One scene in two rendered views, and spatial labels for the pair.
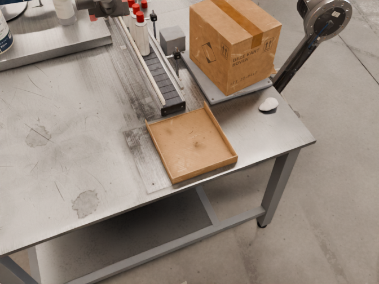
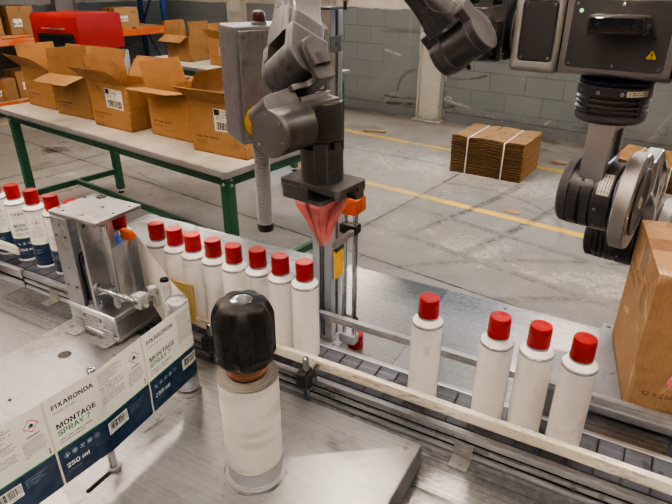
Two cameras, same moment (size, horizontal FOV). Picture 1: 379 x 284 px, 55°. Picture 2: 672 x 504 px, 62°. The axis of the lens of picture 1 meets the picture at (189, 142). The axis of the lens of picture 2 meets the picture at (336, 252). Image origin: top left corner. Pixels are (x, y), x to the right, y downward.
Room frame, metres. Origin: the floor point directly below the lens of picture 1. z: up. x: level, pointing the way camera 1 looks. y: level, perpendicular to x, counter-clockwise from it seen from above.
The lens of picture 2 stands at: (1.04, 0.89, 1.55)
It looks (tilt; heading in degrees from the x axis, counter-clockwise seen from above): 26 degrees down; 322
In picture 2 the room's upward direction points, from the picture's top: straight up
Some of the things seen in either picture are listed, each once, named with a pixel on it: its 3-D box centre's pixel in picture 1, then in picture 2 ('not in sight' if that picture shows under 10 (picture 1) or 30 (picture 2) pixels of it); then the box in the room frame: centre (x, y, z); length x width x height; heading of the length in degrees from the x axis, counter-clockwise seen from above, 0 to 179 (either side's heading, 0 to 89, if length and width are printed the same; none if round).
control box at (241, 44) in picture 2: not in sight; (277, 81); (1.91, 0.35, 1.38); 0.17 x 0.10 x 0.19; 78
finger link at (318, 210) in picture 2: not in sight; (316, 212); (1.64, 0.46, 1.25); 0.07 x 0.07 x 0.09; 14
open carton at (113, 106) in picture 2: not in sight; (126, 90); (4.31, -0.17, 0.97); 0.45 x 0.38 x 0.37; 107
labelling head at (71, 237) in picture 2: not in sight; (109, 266); (2.13, 0.63, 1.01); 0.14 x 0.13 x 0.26; 23
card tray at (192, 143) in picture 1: (189, 140); not in sight; (0.86, 0.00, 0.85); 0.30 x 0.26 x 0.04; 23
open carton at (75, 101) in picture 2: not in sight; (82, 83); (4.74, -0.05, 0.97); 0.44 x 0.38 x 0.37; 109
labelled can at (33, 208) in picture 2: not in sight; (39, 228); (2.50, 0.69, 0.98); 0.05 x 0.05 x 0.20
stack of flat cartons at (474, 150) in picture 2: not in sight; (495, 151); (3.97, -3.19, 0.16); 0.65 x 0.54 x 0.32; 19
